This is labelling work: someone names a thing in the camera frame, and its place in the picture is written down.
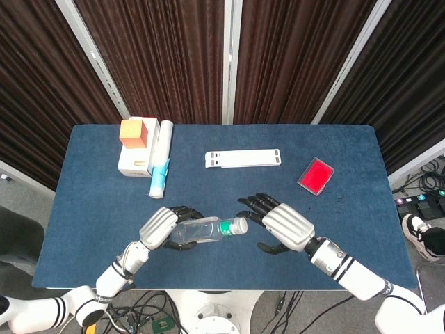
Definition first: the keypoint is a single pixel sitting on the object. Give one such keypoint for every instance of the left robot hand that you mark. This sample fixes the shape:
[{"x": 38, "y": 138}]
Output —
[{"x": 158, "y": 228}]

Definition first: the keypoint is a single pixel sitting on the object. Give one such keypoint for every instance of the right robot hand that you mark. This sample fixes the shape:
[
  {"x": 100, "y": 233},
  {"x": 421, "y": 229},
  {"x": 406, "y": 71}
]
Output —
[{"x": 288, "y": 226}]

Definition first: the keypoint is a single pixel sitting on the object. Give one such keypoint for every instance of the clear plastic water bottle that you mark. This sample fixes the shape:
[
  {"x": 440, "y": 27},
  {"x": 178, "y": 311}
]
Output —
[{"x": 198, "y": 231}]

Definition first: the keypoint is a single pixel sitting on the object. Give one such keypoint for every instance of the white bottle cap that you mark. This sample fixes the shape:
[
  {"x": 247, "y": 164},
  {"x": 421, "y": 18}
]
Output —
[{"x": 240, "y": 225}]

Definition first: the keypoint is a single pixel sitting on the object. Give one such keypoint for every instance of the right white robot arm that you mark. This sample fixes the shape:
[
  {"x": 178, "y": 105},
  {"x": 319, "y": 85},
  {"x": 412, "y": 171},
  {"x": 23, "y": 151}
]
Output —
[{"x": 354, "y": 275}]

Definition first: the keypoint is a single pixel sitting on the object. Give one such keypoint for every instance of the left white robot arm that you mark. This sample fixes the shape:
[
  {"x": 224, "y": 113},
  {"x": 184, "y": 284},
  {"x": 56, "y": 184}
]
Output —
[{"x": 114, "y": 275}]

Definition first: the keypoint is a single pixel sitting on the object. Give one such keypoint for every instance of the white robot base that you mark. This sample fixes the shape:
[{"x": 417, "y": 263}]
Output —
[{"x": 215, "y": 311}]

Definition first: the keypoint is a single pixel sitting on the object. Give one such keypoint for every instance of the red pad in clear case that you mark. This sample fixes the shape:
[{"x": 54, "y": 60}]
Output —
[{"x": 315, "y": 176}]

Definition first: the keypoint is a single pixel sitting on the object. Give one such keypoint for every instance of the white cardboard box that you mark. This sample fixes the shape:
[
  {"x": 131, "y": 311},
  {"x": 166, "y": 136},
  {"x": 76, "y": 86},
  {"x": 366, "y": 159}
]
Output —
[{"x": 133, "y": 161}]

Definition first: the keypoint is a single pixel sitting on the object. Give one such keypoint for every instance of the white roll with blue tape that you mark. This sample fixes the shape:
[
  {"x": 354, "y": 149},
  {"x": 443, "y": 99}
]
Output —
[{"x": 160, "y": 153}]

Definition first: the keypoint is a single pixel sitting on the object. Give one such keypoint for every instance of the blue table mat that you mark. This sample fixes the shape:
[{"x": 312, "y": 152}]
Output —
[{"x": 226, "y": 181}]

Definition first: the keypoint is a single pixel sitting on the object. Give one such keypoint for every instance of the white flat plastic bar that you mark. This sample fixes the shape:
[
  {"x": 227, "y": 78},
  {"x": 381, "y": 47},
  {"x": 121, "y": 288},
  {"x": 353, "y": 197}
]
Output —
[{"x": 243, "y": 158}]

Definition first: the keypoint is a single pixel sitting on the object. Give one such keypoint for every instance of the green circuit board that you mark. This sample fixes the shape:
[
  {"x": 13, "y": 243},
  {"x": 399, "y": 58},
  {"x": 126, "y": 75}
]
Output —
[{"x": 162, "y": 324}]

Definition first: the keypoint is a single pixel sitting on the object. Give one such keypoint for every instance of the orange cube block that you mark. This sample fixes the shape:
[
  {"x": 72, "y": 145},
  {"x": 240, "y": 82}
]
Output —
[{"x": 132, "y": 134}]

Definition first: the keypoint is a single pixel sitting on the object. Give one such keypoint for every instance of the white and black sneaker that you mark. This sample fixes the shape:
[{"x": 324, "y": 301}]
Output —
[{"x": 419, "y": 234}]

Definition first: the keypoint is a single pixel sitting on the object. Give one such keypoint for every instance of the black power strip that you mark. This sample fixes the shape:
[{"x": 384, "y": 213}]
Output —
[{"x": 426, "y": 208}]

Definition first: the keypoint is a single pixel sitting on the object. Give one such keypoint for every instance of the brown curtain panel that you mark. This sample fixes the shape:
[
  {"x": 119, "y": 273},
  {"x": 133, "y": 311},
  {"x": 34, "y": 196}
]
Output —
[
  {"x": 41, "y": 104},
  {"x": 292, "y": 59},
  {"x": 156, "y": 59},
  {"x": 400, "y": 87}
]

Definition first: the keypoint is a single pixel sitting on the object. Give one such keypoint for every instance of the white partition bottom rail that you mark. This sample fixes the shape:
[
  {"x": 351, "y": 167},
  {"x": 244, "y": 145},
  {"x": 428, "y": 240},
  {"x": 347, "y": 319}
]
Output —
[
  {"x": 417, "y": 163},
  {"x": 24, "y": 181}
]

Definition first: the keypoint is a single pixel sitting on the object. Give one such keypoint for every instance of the white partition post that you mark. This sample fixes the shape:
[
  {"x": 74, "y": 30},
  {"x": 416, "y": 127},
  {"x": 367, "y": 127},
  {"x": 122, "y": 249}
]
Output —
[
  {"x": 94, "y": 59},
  {"x": 231, "y": 59},
  {"x": 354, "y": 59}
]

